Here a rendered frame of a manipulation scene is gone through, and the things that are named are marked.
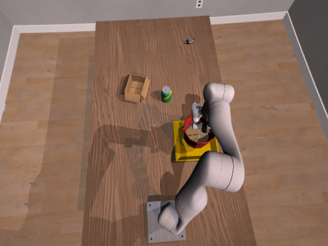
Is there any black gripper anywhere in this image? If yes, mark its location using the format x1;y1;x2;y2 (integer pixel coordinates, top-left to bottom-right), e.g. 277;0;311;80
200;117;211;133

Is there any green and yellow drink can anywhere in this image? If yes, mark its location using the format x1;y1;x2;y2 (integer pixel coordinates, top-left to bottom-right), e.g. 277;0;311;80
161;86;172;103

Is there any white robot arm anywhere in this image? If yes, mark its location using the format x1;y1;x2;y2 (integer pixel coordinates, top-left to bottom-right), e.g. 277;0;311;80
158;82;245;235

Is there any open brown cardboard box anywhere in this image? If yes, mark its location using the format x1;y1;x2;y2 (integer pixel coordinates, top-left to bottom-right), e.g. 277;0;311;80
120;73;150;103

